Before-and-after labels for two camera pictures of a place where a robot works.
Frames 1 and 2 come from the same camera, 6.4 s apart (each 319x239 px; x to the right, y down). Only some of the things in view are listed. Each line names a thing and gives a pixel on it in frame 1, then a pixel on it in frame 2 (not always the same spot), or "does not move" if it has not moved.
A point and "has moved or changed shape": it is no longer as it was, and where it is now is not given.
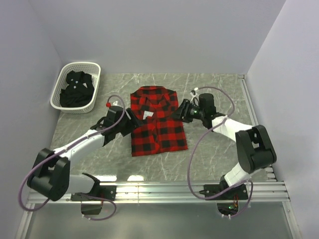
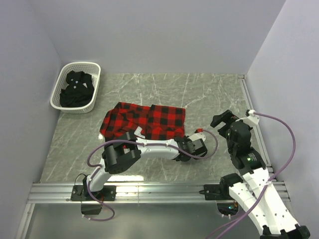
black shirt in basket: [79, 90] does not move
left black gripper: [133, 123] -> [187, 140]
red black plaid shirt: [160, 132] has moved or changed shape
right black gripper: [182, 112] -> [227, 117]
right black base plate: [239, 192] does not move
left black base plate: [108, 192] does not move
